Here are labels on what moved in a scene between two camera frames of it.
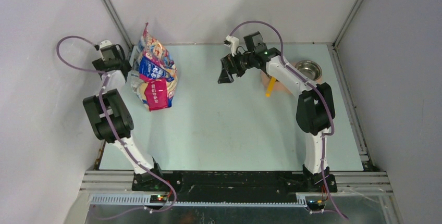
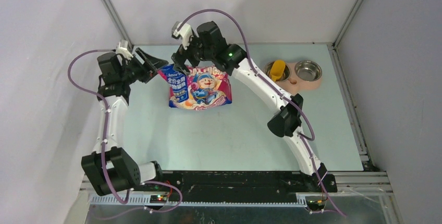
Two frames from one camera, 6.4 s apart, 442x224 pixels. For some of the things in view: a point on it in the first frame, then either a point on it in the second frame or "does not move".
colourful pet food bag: (155, 73) -> (207, 86)
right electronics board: (316, 205) does not move
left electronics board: (160, 199) does not move
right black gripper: (233, 60) -> (183, 53)
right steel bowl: (310, 69) does not move
